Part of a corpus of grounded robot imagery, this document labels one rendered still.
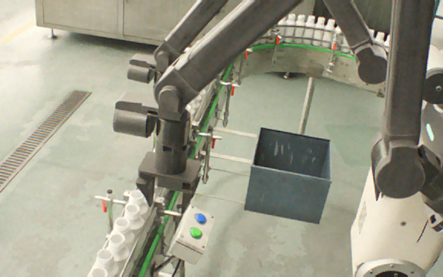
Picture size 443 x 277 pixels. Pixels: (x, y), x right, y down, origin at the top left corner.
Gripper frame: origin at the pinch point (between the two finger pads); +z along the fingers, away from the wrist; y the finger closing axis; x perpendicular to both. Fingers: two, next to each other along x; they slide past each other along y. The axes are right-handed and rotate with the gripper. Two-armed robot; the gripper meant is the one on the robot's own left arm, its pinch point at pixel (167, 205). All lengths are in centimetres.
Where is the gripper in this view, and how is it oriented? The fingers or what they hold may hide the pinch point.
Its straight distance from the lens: 93.9
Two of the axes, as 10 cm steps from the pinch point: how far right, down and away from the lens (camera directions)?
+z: -1.2, 8.5, 5.1
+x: 1.8, -4.9, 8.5
